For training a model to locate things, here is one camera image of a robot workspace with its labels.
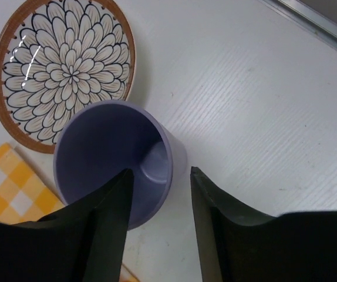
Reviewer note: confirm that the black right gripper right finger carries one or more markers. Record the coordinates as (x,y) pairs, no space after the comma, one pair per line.
(238,243)

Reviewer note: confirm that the patterned ceramic plate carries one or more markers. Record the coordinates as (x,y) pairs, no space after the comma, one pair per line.
(56,58)

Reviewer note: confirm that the lavender paper cup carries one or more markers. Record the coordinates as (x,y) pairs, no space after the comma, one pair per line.
(106,137)

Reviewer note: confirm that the right aluminium table rail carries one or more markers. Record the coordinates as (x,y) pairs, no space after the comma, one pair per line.
(317,17)

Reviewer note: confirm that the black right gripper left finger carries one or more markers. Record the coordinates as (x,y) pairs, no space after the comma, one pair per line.
(83,241)

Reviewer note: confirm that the yellow white checkered cloth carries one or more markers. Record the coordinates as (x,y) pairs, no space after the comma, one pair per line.
(23,196)

